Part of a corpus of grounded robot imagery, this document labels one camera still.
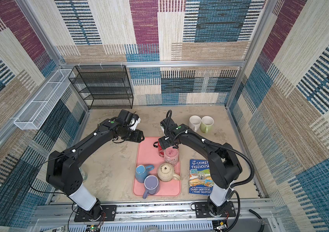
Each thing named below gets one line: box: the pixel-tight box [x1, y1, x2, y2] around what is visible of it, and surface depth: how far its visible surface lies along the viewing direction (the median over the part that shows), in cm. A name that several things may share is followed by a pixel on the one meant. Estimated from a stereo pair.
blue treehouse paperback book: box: [188, 159, 214, 196], surface depth 84 cm
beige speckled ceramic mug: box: [156, 162, 181, 183], surface depth 81 cm
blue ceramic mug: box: [134, 164, 155, 184], surface depth 79 cm
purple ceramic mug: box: [142, 174, 159, 200], surface depth 77 cm
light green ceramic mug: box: [200, 115, 215, 134], surface depth 101 cm
